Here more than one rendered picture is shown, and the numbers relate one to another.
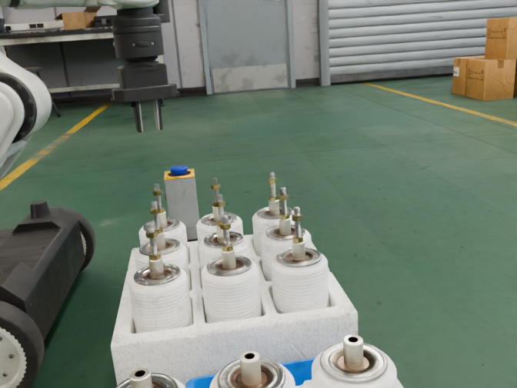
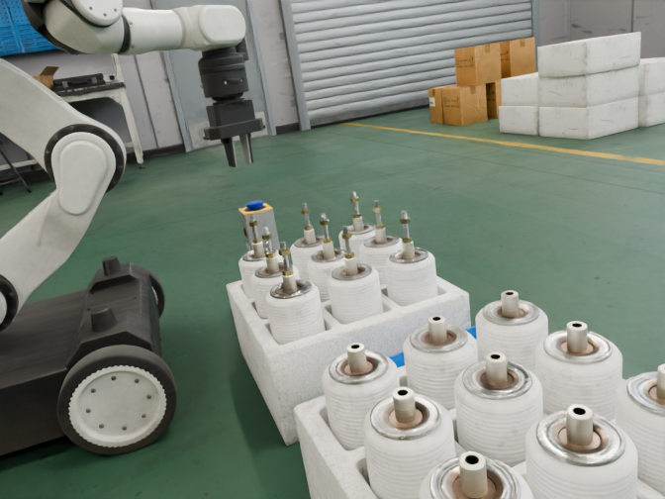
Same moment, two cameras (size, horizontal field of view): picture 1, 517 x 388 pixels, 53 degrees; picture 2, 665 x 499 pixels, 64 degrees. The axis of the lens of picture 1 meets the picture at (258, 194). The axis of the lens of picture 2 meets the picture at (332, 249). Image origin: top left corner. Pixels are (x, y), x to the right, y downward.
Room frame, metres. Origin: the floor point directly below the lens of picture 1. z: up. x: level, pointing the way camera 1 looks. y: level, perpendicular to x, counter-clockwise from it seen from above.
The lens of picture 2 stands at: (-0.10, 0.26, 0.61)
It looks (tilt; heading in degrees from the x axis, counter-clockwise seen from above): 18 degrees down; 349
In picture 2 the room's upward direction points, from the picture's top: 9 degrees counter-clockwise
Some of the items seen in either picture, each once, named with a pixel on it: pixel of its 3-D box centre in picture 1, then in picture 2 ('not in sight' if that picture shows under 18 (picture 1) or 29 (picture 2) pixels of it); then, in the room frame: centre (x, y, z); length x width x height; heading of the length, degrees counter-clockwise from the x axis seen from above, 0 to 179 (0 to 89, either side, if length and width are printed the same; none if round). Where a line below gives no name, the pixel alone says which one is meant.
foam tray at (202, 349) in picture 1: (230, 316); (340, 326); (0.91, 0.07, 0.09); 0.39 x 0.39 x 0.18; 7
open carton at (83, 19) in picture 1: (79, 18); (35, 82); (5.44, 1.63, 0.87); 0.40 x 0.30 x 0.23; 81
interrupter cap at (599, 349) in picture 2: not in sight; (577, 347); (0.39, -0.11, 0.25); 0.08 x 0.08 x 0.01
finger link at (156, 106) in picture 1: (159, 113); (248, 147); (1.02, 0.18, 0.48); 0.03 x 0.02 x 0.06; 23
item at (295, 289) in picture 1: (301, 306); (413, 299); (0.81, -0.06, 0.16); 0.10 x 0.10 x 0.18
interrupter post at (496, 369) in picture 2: not in sight; (496, 369); (0.38, 0.00, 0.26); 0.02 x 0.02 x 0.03
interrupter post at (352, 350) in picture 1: (353, 352); (510, 304); (0.51, -0.09, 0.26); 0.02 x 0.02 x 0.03
